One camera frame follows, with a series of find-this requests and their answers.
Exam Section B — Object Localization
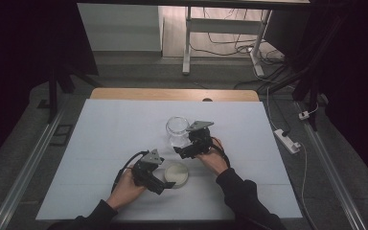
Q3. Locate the person's left hand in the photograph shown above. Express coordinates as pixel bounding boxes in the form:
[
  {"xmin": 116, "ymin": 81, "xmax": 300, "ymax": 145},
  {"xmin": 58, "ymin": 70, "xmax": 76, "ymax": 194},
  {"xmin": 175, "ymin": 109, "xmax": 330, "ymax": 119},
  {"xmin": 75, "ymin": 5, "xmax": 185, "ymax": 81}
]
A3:
[{"xmin": 105, "ymin": 168, "xmax": 148, "ymax": 211}]

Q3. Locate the black stand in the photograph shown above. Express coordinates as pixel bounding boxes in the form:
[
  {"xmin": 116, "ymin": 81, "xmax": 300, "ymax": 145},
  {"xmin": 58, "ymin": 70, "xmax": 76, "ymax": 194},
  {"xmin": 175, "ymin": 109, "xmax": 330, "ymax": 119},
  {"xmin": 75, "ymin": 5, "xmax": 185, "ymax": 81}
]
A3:
[
  {"xmin": 46, "ymin": 58, "xmax": 104, "ymax": 125},
  {"xmin": 258, "ymin": 60, "xmax": 334, "ymax": 132}
]

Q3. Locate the white desk frame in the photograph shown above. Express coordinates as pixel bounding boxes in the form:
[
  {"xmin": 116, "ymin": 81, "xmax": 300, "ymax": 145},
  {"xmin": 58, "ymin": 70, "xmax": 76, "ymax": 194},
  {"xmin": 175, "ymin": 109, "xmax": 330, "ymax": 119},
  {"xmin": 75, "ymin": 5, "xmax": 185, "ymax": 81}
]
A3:
[{"xmin": 181, "ymin": 6, "xmax": 274, "ymax": 78}]

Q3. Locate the clear glass jar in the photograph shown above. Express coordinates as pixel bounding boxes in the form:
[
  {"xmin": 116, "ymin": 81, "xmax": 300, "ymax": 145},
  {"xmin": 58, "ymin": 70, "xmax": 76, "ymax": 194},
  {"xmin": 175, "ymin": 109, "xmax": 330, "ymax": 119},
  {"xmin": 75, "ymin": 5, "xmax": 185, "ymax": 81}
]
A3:
[{"xmin": 165, "ymin": 115, "xmax": 192, "ymax": 149}]

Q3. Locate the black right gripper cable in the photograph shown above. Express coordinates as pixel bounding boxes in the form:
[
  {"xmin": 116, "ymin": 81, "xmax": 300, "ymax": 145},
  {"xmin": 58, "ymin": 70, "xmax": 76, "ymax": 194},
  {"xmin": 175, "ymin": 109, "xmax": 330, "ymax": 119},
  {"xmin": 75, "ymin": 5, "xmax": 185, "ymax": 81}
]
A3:
[{"xmin": 210, "ymin": 136, "xmax": 232, "ymax": 170}]

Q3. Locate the white cabinet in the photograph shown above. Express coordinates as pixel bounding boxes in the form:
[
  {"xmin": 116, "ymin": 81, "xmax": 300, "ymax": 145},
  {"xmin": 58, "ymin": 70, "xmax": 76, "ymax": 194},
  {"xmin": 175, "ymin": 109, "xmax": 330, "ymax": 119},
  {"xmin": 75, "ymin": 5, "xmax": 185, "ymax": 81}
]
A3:
[{"xmin": 76, "ymin": 3, "xmax": 165, "ymax": 53}]

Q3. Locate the wooden table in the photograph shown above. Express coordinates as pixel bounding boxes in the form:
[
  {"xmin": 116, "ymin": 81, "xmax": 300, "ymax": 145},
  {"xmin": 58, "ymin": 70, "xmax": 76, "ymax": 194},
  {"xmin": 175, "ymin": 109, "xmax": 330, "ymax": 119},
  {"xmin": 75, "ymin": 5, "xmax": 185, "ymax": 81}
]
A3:
[{"xmin": 90, "ymin": 88, "xmax": 260, "ymax": 103}]

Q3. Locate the white cable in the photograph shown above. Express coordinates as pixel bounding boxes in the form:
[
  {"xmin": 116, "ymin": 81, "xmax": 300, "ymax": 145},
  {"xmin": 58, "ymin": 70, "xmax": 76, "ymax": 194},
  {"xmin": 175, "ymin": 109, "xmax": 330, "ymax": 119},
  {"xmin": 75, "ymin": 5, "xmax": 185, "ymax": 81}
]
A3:
[{"xmin": 265, "ymin": 86, "xmax": 315, "ymax": 230}]

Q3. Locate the tangle of black cables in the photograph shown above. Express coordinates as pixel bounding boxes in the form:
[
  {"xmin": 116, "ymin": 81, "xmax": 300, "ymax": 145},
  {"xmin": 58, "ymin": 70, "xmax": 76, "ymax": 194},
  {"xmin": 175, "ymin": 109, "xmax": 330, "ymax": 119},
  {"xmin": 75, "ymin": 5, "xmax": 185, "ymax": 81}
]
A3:
[{"xmin": 190, "ymin": 8, "xmax": 285, "ymax": 65}]

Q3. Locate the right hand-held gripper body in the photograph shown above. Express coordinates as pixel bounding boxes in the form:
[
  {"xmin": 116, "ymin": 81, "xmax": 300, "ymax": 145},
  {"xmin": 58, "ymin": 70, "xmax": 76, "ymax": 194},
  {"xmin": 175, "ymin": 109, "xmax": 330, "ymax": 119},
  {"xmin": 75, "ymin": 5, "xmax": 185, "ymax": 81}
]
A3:
[{"xmin": 178, "ymin": 120, "xmax": 216, "ymax": 160}]

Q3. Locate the beige round jar lid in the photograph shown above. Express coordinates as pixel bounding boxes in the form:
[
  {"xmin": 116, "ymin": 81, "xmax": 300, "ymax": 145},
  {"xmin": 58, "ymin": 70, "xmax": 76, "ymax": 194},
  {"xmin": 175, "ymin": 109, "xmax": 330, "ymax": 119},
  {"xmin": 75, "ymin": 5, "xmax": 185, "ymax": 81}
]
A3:
[{"xmin": 163, "ymin": 161, "xmax": 190, "ymax": 190}]

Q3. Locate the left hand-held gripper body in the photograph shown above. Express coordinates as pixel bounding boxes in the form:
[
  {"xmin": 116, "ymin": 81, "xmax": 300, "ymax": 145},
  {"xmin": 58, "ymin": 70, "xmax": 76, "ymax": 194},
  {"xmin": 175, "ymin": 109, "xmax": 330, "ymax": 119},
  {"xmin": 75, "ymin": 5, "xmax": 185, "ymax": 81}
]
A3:
[{"xmin": 131, "ymin": 149, "xmax": 168, "ymax": 196}]

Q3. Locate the metal floor rail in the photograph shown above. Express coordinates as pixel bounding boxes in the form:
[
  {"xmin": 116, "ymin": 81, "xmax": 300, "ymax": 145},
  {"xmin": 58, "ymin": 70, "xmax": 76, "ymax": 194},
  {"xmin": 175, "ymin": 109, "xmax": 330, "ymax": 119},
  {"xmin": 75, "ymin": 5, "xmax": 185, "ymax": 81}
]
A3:
[
  {"xmin": 0, "ymin": 106, "xmax": 65, "ymax": 230},
  {"xmin": 294, "ymin": 101, "xmax": 368, "ymax": 230}
]

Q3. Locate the white table mat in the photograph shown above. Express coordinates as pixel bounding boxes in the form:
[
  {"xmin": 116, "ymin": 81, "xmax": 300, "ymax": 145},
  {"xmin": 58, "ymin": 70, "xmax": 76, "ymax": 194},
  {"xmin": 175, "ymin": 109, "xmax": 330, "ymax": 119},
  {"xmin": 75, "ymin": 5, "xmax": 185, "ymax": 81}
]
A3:
[{"xmin": 35, "ymin": 99, "xmax": 303, "ymax": 221}]

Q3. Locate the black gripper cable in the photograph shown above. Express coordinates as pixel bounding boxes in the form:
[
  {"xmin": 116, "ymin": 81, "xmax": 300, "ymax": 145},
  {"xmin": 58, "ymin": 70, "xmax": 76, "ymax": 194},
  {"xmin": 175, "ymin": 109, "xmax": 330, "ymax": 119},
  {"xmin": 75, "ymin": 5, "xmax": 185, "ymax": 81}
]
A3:
[
  {"xmin": 210, "ymin": 136, "xmax": 232, "ymax": 170},
  {"xmin": 110, "ymin": 149, "xmax": 150, "ymax": 194}
]

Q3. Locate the person's right hand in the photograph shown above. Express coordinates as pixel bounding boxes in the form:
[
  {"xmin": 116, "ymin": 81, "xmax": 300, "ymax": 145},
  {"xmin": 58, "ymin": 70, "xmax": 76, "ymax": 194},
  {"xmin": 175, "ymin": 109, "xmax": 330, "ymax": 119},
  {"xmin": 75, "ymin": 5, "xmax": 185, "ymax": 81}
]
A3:
[{"xmin": 197, "ymin": 137, "xmax": 230, "ymax": 177}]

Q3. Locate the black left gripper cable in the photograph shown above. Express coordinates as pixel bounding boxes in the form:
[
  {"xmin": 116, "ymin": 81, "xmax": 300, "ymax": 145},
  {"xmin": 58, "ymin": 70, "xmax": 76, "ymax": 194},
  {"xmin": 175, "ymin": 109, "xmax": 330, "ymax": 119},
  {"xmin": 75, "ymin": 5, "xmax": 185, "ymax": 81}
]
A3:
[{"xmin": 110, "ymin": 149, "xmax": 150, "ymax": 194}]

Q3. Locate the white power strip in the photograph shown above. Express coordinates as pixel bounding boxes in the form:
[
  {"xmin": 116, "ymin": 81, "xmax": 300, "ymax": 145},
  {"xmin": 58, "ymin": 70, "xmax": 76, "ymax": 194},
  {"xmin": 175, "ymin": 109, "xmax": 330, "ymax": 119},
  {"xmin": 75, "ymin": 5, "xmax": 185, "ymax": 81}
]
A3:
[{"xmin": 273, "ymin": 128, "xmax": 302, "ymax": 155}]

